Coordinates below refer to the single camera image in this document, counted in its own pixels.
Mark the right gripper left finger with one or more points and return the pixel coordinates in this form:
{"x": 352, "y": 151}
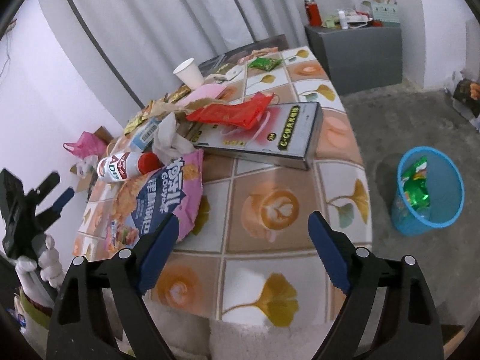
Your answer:
{"x": 79, "y": 327}

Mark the pink blue snack bag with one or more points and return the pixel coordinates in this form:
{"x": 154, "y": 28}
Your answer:
{"x": 143, "y": 203}

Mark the green snack bag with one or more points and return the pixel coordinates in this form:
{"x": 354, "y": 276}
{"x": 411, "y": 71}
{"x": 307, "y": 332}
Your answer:
{"x": 414, "y": 184}

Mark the red cap milk bottle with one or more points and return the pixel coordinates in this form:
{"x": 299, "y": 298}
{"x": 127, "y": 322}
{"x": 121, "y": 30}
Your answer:
{"x": 127, "y": 165}

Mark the white tissue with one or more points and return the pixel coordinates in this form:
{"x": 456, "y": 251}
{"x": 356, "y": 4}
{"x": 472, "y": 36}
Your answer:
{"x": 168, "y": 144}

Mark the red snack wrapper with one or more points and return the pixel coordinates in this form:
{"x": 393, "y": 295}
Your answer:
{"x": 245, "y": 115}

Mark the light blue carton box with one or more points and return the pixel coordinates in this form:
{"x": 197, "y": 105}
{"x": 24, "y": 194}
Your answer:
{"x": 143, "y": 138}

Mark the blue mesh trash bin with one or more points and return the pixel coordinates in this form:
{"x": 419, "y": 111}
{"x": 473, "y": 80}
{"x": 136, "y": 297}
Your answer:
{"x": 430, "y": 192}

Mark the white gloved left hand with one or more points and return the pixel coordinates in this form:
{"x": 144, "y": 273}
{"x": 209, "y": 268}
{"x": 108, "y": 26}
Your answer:
{"x": 41, "y": 279}

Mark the patterned tablecloth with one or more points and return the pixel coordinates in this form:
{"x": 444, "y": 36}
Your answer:
{"x": 249, "y": 258}

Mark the pink plastic bag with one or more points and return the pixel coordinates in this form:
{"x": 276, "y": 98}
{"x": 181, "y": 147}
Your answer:
{"x": 88, "y": 144}

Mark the long grey printed box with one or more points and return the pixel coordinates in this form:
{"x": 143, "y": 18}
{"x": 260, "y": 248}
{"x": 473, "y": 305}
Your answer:
{"x": 286, "y": 135}

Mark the gold snack packet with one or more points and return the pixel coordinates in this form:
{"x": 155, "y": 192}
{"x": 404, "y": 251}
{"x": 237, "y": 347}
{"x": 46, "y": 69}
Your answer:
{"x": 136, "y": 121}

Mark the grey curtain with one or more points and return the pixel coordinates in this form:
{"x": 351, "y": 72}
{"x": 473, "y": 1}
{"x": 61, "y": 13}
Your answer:
{"x": 126, "y": 50}

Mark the white paper cup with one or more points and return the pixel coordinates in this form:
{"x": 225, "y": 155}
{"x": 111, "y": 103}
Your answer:
{"x": 188, "y": 72}

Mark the grey cabinet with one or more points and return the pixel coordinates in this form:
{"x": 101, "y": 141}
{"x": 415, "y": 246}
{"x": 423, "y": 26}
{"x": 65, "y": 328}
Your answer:
{"x": 358, "y": 59}

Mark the small green snack packet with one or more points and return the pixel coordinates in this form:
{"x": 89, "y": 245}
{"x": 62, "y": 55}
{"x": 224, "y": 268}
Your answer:
{"x": 265, "y": 64}

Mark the dark poster board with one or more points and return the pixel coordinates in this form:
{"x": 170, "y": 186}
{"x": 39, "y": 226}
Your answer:
{"x": 234, "y": 55}

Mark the small white bottle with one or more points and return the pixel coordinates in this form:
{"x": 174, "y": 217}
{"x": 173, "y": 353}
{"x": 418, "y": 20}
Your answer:
{"x": 342, "y": 19}

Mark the red thermos bottle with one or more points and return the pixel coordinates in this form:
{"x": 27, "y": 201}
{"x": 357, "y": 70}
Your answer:
{"x": 313, "y": 13}

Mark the mint green desk calendar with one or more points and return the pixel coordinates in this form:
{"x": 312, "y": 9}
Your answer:
{"x": 385, "y": 12}

